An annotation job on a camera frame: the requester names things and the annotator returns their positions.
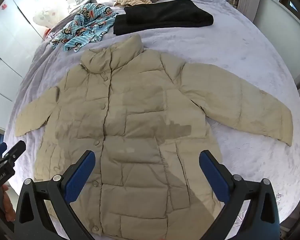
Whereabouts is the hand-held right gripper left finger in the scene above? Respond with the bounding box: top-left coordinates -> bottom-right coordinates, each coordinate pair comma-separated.
14,150 -> 96,240

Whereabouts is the white flowered plush bag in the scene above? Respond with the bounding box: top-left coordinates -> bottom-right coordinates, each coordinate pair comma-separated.
32,4 -> 63,29

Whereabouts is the black folded garment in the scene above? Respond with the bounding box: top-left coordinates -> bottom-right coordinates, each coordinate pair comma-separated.
113,0 -> 214,37

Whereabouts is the beige puffer jacket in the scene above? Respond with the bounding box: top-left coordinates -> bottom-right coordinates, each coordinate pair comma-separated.
14,34 -> 293,240

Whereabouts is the blue monkey-print cloth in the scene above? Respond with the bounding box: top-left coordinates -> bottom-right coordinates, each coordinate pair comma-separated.
51,2 -> 119,53

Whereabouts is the person's left hand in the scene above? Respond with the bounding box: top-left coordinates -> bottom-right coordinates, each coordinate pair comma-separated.
0,184 -> 16,222

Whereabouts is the lavender plush blanket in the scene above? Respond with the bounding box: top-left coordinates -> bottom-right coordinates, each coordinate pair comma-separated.
4,0 -> 300,240

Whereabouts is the white wardrobe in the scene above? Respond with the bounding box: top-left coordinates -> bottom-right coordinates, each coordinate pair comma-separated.
0,0 -> 49,135

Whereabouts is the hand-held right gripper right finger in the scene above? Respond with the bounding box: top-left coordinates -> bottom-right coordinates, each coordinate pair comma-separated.
199,150 -> 281,240

